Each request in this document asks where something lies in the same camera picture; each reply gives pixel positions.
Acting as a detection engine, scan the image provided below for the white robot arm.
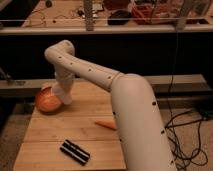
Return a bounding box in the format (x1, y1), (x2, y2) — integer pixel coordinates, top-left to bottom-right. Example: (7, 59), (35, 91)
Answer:
(45, 40), (177, 171)

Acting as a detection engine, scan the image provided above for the orange crate on bench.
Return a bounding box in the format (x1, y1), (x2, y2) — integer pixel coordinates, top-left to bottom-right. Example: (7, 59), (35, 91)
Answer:
(131, 5), (152, 25)

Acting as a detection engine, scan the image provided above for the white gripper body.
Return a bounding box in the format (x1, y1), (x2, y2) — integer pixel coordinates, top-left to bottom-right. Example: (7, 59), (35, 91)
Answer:
(51, 74), (74, 105)

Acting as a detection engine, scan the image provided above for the grey metal post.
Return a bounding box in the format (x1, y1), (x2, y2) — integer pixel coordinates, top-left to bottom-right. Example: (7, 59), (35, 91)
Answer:
(83, 0), (94, 31)

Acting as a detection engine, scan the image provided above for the orange ceramic bowl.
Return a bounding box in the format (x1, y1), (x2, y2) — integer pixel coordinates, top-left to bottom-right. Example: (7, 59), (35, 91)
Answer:
(35, 87), (62, 113)

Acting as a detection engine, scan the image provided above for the black floor cable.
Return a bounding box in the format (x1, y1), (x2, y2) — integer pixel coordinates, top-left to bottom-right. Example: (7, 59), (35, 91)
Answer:
(164, 106), (213, 171)

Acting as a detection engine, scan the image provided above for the black striped block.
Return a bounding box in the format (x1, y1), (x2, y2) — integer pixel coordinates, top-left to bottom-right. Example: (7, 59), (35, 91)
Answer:
(60, 139), (90, 165)

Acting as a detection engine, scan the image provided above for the black bag on bench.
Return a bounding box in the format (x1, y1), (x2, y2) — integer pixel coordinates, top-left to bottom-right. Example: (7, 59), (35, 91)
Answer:
(107, 10), (132, 25)

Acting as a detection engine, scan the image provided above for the metal clamp bracket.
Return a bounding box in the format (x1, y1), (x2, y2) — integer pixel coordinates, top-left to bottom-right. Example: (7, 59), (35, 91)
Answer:
(0, 67), (26, 86)

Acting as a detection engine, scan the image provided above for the orange carrot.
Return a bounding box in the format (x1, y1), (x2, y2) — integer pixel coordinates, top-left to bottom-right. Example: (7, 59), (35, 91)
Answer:
(95, 121), (117, 130)

